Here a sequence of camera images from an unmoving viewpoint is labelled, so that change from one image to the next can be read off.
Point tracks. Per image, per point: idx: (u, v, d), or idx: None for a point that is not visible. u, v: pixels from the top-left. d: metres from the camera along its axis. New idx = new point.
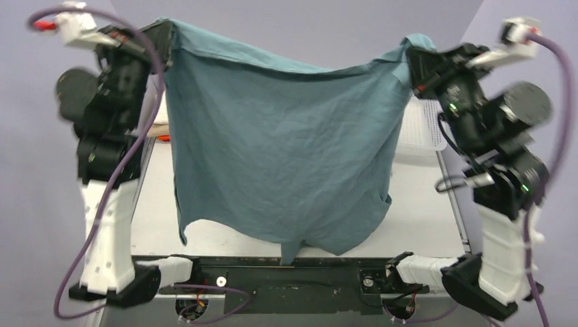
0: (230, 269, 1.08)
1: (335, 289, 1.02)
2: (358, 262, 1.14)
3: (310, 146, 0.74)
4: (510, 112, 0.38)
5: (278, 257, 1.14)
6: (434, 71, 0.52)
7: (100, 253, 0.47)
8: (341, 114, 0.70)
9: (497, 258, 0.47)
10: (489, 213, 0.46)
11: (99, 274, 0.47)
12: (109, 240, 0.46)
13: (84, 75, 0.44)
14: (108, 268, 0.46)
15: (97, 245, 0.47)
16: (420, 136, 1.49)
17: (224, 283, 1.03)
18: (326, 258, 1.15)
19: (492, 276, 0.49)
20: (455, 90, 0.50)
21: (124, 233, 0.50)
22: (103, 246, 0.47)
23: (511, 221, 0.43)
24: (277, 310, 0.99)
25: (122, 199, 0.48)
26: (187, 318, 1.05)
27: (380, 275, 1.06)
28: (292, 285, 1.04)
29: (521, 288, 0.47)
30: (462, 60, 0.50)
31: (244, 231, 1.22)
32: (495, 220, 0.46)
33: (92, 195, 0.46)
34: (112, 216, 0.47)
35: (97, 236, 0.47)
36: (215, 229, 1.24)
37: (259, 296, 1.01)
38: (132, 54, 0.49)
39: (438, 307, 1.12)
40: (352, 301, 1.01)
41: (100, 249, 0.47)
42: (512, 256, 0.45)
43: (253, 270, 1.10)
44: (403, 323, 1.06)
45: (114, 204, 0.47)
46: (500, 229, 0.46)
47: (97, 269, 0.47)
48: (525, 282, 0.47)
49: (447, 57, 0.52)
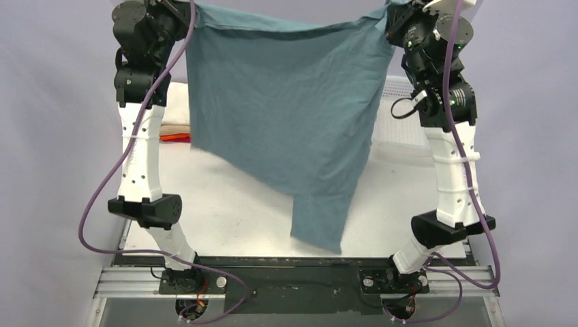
0: (230, 269, 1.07)
1: (335, 289, 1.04)
2: (359, 262, 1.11)
3: (313, 93, 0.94)
4: (436, 33, 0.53)
5: (279, 257, 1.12)
6: (400, 19, 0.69)
7: (136, 163, 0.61)
8: (334, 68, 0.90)
9: (445, 178, 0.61)
10: (433, 137, 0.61)
11: (135, 184, 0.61)
12: (143, 152, 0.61)
13: (134, 6, 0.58)
14: (142, 178, 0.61)
15: (133, 157, 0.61)
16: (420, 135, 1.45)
17: (225, 282, 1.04)
18: (326, 258, 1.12)
19: (444, 201, 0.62)
20: (412, 30, 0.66)
21: (153, 153, 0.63)
22: (137, 157, 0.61)
23: (447, 137, 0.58)
24: (277, 310, 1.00)
25: (153, 122, 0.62)
26: (187, 318, 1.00)
27: (380, 275, 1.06)
28: (292, 285, 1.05)
29: (465, 208, 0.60)
30: (420, 5, 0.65)
31: (243, 231, 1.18)
32: (439, 138, 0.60)
33: (129, 114, 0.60)
34: (145, 135, 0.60)
35: (134, 149, 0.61)
36: (206, 227, 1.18)
37: (259, 296, 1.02)
38: (168, 11, 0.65)
39: (438, 306, 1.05)
40: (352, 301, 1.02)
41: (134, 160, 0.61)
42: (454, 174, 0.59)
43: (254, 270, 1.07)
44: (403, 323, 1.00)
45: (148, 124, 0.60)
46: (442, 147, 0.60)
47: (133, 179, 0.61)
48: (468, 201, 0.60)
49: (409, 5, 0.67)
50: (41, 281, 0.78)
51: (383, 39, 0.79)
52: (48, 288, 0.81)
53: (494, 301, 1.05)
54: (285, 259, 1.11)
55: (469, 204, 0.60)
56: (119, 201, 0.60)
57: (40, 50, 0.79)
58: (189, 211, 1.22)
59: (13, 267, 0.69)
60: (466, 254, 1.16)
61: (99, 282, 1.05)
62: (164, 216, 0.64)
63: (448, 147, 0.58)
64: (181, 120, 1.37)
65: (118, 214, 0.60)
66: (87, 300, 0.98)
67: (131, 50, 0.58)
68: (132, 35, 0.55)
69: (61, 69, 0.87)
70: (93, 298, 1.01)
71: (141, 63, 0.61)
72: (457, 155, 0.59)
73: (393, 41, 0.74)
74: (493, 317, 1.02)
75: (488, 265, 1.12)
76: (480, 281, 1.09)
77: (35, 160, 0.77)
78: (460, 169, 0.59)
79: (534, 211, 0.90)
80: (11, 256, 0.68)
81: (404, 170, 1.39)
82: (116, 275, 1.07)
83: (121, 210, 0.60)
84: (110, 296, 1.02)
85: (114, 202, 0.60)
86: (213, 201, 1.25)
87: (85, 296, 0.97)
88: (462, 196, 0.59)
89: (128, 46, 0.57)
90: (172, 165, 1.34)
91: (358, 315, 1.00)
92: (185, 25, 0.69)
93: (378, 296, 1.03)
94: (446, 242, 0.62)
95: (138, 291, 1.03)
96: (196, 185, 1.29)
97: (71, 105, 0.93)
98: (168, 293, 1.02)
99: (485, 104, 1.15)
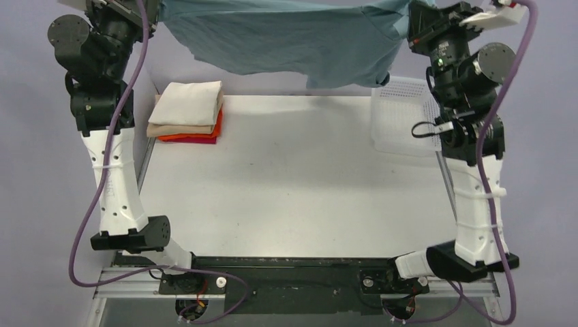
0: (230, 269, 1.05)
1: (335, 289, 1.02)
2: (358, 262, 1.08)
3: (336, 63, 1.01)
4: (478, 66, 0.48)
5: (279, 258, 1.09)
6: (430, 26, 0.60)
7: (114, 193, 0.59)
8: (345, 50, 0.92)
9: (468, 213, 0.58)
10: (455, 169, 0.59)
11: (116, 216, 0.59)
12: (118, 182, 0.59)
13: (72, 20, 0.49)
14: (123, 209, 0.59)
15: (110, 189, 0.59)
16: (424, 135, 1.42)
17: (224, 282, 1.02)
18: (326, 258, 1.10)
19: (465, 237, 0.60)
20: (445, 48, 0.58)
21: (129, 177, 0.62)
22: (114, 189, 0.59)
23: (471, 170, 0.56)
24: (277, 310, 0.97)
25: (124, 148, 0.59)
26: (187, 318, 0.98)
27: (380, 275, 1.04)
28: (291, 285, 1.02)
29: (487, 246, 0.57)
30: (457, 18, 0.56)
31: (242, 232, 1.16)
32: (464, 172, 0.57)
33: (97, 143, 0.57)
34: (118, 161, 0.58)
35: (109, 180, 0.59)
36: (205, 228, 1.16)
37: (258, 296, 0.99)
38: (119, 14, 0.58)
39: (438, 308, 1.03)
40: (353, 301, 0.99)
41: (113, 192, 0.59)
42: (478, 210, 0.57)
43: (253, 271, 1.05)
44: (403, 323, 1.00)
45: (119, 150, 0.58)
46: (467, 182, 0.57)
47: (114, 212, 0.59)
48: (491, 240, 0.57)
49: (444, 14, 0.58)
50: (39, 289, 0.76)
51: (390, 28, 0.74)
52: (47, 296, 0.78)
53: (495, 300, 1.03)
54: (285, 260, 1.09)
55: (493, 243, 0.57)
56: (103, 236, 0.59)
57: (18, 56, 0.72)
58: (189, 211, 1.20)
59: (10, 274, 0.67)
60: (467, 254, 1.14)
61: (99, 282, 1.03)
62: (152, 246, 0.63)
63: (472, 180, 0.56)
64: (181, 120, 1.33)
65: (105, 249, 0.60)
66: (86, 300, 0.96)
67: (79, 73, 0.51)
68: (80, 58, 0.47)
69: (45, 73, 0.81)
70: (93, 298, 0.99)
71: (95, 83, 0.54)
72: (482, 191, 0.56)
73: (416, 50, 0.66)
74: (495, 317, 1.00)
75: None
76: (480, 281, 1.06)
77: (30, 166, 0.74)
78: (484, 205, 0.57)
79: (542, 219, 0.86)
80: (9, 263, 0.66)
81: (407, 170, 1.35)
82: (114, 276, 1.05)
83: (108, 246, 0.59)
84: (111, 296, 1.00)
85: (97, 238, 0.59)
86: (212, 202, 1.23)
87: (86, 296, 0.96)
88: (484, 234, 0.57)
89: (73, 70, 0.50)
90: (171, 165, 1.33)
91: (358, 315, 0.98)
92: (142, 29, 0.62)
93: (378, 296, 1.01)
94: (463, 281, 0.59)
95: (135, 291, 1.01)
96: (196, 185, 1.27)
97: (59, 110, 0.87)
98: (168, 293, 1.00)
99: None
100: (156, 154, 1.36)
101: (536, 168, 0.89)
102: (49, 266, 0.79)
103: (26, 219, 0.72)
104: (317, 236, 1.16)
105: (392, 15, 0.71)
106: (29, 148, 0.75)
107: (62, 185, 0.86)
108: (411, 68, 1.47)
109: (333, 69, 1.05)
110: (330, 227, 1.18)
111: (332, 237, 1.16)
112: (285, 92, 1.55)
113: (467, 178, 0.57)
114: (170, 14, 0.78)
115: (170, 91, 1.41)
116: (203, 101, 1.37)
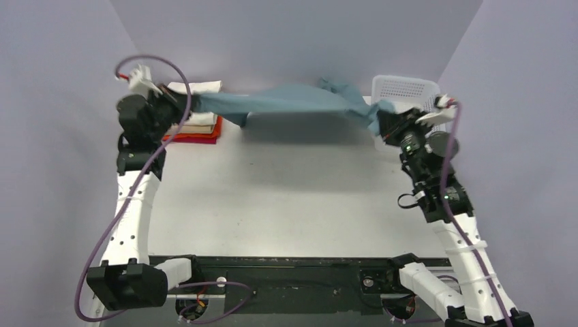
0: (231, 269, 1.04)
1: (335, 289, 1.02)
2: (359, 261, 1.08)
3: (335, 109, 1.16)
4: (429, 148, 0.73)
5: (279, 257, 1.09)
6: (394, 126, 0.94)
7: (128, 224, 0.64)
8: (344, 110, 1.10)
9: (462, 267, 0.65)
10: (439, 231, 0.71)
11: (123, 245, 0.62)
12: (135, 212, 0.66)
13: (137, 97, 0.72)
14: (131, 238, 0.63)
15: (125, 216, 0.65)
16: None
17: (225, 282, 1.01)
18: (326, 258, 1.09)
19: (468, 296, 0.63)
20: (409, 139, 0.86)
21: (144, 219, 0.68)
22: (129, 217, 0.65)
23: (448, 227, 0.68)
24: (277, 310, 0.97)
25: (150, 188, 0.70)
26: (187, 318, 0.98)
27: (380, 275, 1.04)
28: (292, 285, 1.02)
29: (489, 300, 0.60)
30: (412, 118, 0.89)
31: (242, 234, 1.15)
32: (446, 230, 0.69)
33: (129, 181, 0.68)
34: (140, 195, 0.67)
35: (126, 211, 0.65)
36: (203, 230, 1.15)
37: (260, 296, 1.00)
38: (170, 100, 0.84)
39: None
40: (353, 301, 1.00)
41: (127, 221, 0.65)
42: (468, 263, 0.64)
43: (254, 271, 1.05)
44: (403, 323, 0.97)
45: (144, 187, 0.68)
46: (450, 238, 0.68)
47: (122, 240, 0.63)
48: (491, 293, 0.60)
49: (405, 118, 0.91)
50: (43, 296, 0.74)
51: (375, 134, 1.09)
52: (52, 306, 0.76)
53: None
54: (285, 259, 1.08)
55: (493, 297, 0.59)
56: (101, 266, 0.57)
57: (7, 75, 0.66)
58: (189, 212, 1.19)
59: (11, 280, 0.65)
60: None
61: None
62: (142, 293, 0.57)
63: (452, 236, 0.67)
64: None
65: (93, 285, 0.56)
66: (88, 300, 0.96)
67: (131, 131, 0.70)
68: (135, 119, 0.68)
69: (37, 86, 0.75)
70: (93, 298, 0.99)
71: (140, 143, 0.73)
72: (465, 245, 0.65)
73: (389, 143, 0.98)
74: None
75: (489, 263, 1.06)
76: None
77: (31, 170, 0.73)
78: (473, 259, 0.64)
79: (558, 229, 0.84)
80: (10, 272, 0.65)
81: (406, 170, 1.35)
82: None
83: (99, 279, 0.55)
84: None
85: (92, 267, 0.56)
86: (210, 204, 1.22)
87: (86, 296, 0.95)
88: (482, 285, 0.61)
89: (127, 129, 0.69)
90: (171, 165, 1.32)
91: (358, 315, 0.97)
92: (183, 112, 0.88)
93: (378, 296, 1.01)
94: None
95: None
96: (195, 187, 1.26)
97: (59, 120, 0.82)
98: (168, 293, 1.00)
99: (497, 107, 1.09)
100: None
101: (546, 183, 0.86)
102: (52, 275, 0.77)
103: (27, 223, 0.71)
104: (315, 238, 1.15)
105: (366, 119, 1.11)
106: (26, 162, 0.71)
107: (63, 193, 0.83)
108: (413, 69, 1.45)
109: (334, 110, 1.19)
110: (329, 229, 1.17)
111: (332, 238, 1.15)
112: None
113: (448, 234, 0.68)
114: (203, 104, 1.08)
115: None
116: None
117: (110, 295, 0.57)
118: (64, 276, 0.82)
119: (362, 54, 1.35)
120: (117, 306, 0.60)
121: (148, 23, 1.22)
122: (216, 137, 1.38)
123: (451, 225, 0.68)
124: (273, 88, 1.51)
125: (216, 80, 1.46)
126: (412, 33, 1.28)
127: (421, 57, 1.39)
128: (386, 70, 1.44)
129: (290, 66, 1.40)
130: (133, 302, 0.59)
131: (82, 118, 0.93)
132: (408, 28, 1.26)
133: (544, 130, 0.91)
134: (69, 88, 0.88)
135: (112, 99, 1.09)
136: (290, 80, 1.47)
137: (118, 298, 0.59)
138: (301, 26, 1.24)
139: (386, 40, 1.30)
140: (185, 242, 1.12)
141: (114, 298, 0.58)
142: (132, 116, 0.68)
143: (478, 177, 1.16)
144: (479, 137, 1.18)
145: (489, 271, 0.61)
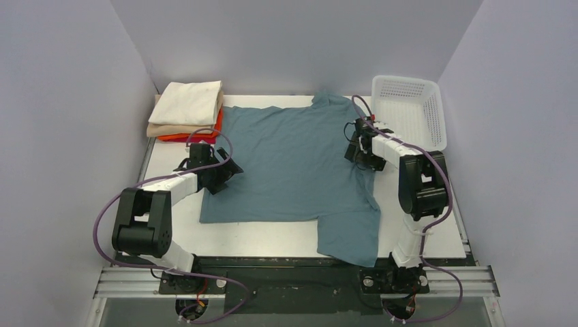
0: (230, 269, 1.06)
1: (335, 289, 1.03)
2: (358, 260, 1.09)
3: (312, 182, 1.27)
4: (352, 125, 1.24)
5: (279, 257, 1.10)
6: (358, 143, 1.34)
7: (167, 181, 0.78)
8: (319, 189, 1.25)
9: (390, 154, 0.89)
10: (377, 150, 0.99)
11: (159, 187, 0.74)
12: (178, 179, 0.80)
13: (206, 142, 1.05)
14: (167, 186, 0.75)
15: (170, 178, 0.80)
16: (420, 135, 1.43)
17: (225, 283, 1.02)
18: (326, 258, 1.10)
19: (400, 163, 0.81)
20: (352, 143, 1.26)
21: (176, 195, 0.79)
22: (173, 180, 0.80)
23: (377, 139, 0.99)
24: (277, 310, 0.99)
25: (191, 180, 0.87)
26: (187, 318, 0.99)
27: (380, 275, 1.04)
28: (291, 285, 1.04)
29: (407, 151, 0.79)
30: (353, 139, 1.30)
31: (241, 234, 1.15)
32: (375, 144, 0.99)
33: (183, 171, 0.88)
34: (185, 176, 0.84)
35: (172, 178, 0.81)
36: (206, 230, 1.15)
37: (259, 296, 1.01)
38: (230, 169, 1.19)
39: (437, 306, 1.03)
40: (352, 301, 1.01)
41: (168, 180, 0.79)
42: (390, 144, 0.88)
43: (253, 272, 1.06)
44: (403, 323, 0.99)
45: (190, 174, 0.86)
46: (380, 150, 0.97)
47: (159, 184, 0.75)
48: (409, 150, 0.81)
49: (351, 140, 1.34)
50: (37, 294, 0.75)
51: (359, 210, 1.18)
52: (45, 303, 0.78)
53: (494, 301, 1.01)
54: (285, 259, 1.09)
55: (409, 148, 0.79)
56: (137, 188, 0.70)
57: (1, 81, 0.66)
58: (189, 211, 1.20)
59: (9, 278, 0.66)
60: (466, 255, 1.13)
61: (98, 282, 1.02)
62: (155, 220, 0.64)
63: (380, 139, 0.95)
64: (181, 120, 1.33)
65: (123, 199, 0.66)
66: (88, 300, 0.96)
67: (193, 157, 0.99)
68: (201, 145, 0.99)
69: (33, 92, 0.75)
70: (93, 298, 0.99)
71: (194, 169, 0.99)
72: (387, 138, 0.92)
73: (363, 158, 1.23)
74: (493, 317, 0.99)
75: (487, 264, 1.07)
76: (480, 281, 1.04)
77: (29, 170, 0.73)
78: (393, 142, 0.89)
79: (544, 234, 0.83)
80: (9, 268, 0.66)
81: None
82: (113, 275, 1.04)
83: (131, 194, 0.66)
84: (110, 296, 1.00)
85: (131, 188, 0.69)
86: (212, 202, 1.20)
87: (85, 296, 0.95)
88: (401, 148, 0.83)
89: (193, 154, 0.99)
90: (171, 165, 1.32)
91: (358, 315, 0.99)
92: (226, 174, 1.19)
93: (378, 296, 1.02)
94: (409, 170, 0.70)
95: (133, 291, 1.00)
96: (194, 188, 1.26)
97: (53, 127, 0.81)
98: (168, 293, 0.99)
99: (490, 108, 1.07)
100: (156, 154, 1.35)
101: (537, 185, 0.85)
102: (48, 276, 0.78)
103: (27, 223, 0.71)
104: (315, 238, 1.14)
105: (350, 206, 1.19)
106: (22, 166, 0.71)
107: (61, 194, 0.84)
108: (415, 69, 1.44)
109: (315, 180, 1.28)
110: None
111: None
112: (287, 91, 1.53)
113: (377, 142, 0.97)
114: (227, 204, 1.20)
115: (170, 90, 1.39)
116: (202, 101, 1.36)
117: (128, 215, 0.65)
118: (58, 276, 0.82)
119: (360, 54, 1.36)
120: (121, 238, 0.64)
121: (146, 22, 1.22)
122: (216, 137, 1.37)
123: (379, 136, 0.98)
124: (274, 87, 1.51)
125: (215, 80, 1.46)
126: (412, 33, 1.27)
127: (423, 56, 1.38)
128: (388, 69, 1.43)
129: (288, 65, 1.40)
130: (136, 235, 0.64)
131: (81, 119, 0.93)
132: (408, 28, 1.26)
133: (531, 134, 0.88)
134: (69, 89, 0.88)
135: (109, 103, 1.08)
136: (290, 78, 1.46)
137: (129, 224, 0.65)
138: (299, 26, 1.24)
139: (386, 41, 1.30)
140: (186, 240, 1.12)
141: (126, 223, 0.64)
142: (199, 146, 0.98)
143: (474, 176, 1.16)
144: (474, 140, 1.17)
145: (401, 141, 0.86)
